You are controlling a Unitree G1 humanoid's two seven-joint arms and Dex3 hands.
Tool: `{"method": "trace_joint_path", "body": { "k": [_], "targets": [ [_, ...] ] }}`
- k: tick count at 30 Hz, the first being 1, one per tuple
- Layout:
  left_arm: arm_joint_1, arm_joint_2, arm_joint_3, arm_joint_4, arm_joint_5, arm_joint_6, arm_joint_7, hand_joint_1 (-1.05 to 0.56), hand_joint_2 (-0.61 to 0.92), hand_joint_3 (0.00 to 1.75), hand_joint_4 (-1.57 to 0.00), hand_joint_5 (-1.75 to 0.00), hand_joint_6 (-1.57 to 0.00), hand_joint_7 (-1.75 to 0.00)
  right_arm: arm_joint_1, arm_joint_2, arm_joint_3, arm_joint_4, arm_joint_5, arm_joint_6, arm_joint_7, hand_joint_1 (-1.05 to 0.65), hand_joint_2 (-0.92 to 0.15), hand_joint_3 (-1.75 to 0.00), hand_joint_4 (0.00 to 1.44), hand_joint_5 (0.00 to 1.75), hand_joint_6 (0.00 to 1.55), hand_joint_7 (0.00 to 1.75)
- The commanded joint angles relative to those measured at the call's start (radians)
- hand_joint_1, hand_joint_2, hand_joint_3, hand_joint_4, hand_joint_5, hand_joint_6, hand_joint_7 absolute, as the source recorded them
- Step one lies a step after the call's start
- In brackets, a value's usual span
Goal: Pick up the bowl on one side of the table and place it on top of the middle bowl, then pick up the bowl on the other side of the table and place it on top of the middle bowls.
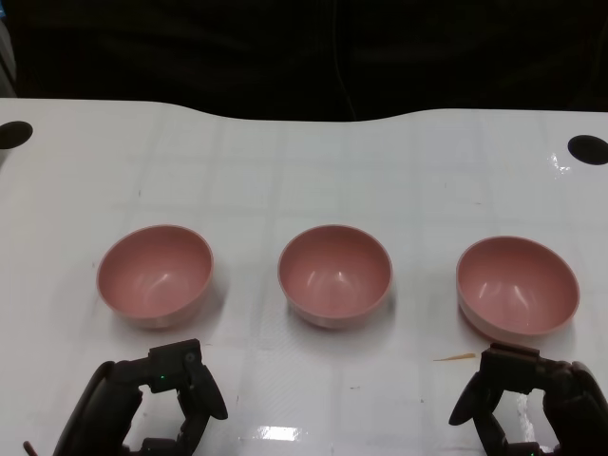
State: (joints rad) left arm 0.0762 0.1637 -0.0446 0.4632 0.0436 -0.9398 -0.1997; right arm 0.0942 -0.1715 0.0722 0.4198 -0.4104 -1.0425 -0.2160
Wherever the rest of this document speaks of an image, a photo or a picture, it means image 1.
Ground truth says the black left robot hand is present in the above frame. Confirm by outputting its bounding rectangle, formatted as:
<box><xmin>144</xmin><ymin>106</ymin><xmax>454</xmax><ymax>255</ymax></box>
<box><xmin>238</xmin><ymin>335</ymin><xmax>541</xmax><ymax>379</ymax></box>
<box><xmin>51</xmin><ymin>338</ymin><xmax>229</xmax><ymax>456</ymax></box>

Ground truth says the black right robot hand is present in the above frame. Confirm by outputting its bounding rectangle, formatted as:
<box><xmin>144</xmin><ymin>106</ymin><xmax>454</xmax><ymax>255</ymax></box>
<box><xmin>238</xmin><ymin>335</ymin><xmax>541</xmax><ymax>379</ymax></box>
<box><xmin>448</xmin><ymin>342</ymin><xmax>608</xmax><ymax>456</ymax></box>

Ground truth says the pink plastic bowl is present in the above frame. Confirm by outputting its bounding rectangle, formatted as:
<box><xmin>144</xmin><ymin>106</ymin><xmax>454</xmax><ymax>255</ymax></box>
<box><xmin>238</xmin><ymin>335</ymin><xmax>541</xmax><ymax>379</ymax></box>
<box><xmin>276</xmin><ymin>223</ymin><xmax>394</xmax><ymax>331</ymax></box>
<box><xmin>96</xmin><ymin>223</ymin><xmax>215</xmax><ymax>331</ymax></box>
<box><xmin>455</xmin><ymin>235</ymin><xmax>581</xmax><ymax>344</ymax></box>

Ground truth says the black table grommet hole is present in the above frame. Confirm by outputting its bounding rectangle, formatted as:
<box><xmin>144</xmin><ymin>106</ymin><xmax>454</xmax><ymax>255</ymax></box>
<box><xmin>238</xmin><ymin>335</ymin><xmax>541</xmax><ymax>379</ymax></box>
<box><xmin>0</xmin><ymin>121</ymin><xmax>34</xmax><ymax>150</ymax></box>
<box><xmin>567</xmin><ymin>134</ymin><xmax>608</xmax><ymax>166</ymax></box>

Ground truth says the black backdrop cloth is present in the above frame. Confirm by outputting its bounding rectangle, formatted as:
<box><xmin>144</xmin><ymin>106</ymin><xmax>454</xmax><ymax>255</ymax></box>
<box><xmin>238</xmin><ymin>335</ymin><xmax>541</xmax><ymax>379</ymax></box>
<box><xmin>0</xmin><ymin>0</ymin><xmax>608</xmax><ymax>123</ymax></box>

